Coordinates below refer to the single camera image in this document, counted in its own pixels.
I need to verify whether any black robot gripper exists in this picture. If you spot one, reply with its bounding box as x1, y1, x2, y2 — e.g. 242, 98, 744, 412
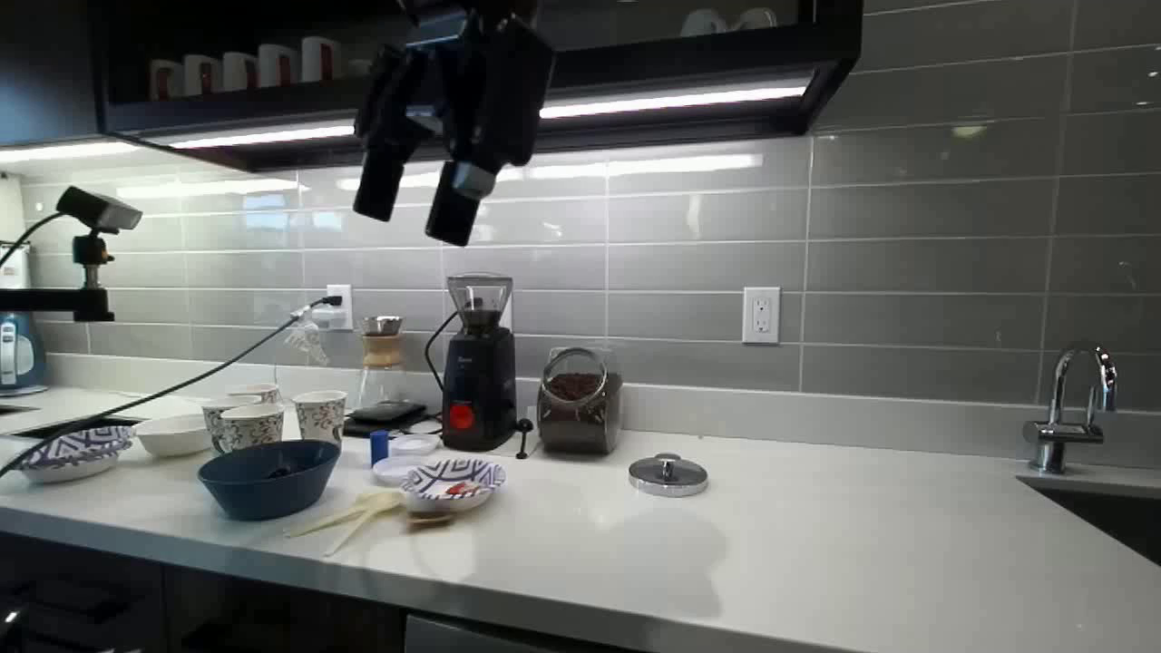
351, 0, 563, 252

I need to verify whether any white outlet with plug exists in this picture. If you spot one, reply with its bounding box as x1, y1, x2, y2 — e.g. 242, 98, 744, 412
317, 279, 357, 339

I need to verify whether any white mug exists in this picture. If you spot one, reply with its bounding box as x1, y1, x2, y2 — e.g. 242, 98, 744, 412
183, 51, 225, 98
297, 33, 345, 89
144, 54, 184, 104
256, 39, 300, 90
217, 48, 262, 95

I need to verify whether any glass pour-over carafe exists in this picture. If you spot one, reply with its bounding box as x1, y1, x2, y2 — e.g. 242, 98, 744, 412
357, 311, 418, 416

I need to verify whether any black coffee grinder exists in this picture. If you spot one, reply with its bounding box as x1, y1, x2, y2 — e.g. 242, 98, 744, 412
439, 274, 524, 455

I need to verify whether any black coffee scale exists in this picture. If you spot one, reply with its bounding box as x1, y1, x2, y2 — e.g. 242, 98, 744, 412
340, 401, 433, 444

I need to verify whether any glass jar of coffee beans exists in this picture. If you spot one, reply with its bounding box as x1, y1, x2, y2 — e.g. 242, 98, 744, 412
535, 344, 628, 461

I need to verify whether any blue patterned plate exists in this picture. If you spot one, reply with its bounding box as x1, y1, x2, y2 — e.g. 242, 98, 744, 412
402, 455, 508, 518

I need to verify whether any white dish in cabinet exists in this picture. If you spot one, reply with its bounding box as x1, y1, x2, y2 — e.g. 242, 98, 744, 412
728, 3, 785, 37
674, 3, 732, 39

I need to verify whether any cream plastic fork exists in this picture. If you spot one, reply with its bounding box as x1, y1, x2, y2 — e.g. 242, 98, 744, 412
317, 487, 410, 530

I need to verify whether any dark blue bowl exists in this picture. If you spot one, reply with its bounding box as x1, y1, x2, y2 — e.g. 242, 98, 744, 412
197, 436, 345, 525

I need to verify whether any cream plastic knife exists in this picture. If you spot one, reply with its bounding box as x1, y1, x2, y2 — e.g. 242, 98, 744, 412
294, 491, 402, 541

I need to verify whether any cream plastic spoon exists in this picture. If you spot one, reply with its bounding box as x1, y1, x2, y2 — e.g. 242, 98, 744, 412
323, 499, 410, 558

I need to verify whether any small white bowl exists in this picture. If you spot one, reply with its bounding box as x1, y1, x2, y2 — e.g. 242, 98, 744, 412
135, 412, 217, 461

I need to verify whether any round glass jar lid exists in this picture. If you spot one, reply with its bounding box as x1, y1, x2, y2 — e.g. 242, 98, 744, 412
626, 451, 713, 502

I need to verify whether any clear electric kettle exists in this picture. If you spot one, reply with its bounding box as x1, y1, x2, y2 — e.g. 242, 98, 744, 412
0, 310, 50, 397

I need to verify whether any blue patterned bowl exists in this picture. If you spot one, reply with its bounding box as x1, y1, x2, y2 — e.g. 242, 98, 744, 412
12, 421, 139, 491

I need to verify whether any dark lower cabinet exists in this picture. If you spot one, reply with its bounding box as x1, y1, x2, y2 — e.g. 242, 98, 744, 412
0, 525, 630, 653

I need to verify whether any chrome faucet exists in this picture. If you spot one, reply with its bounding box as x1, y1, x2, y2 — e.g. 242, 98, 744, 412
1024, 340, 1125, 478

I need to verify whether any kitchen sink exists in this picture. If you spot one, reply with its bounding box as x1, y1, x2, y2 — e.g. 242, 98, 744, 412
1020, 471, 1161, 571

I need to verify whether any dark wall cabinet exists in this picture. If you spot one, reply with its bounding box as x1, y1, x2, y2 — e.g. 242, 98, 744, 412
91, 0, 867, 175

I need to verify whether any long black power cable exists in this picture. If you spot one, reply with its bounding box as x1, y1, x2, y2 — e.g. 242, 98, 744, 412
0, 299, 335, 478

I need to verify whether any black camera on mount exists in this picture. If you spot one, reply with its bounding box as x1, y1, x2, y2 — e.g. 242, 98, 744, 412
50, 182, 144, 241

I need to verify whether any white wall outlet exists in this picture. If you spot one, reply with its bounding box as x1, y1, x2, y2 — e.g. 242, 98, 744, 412
741, 282, 785, 349

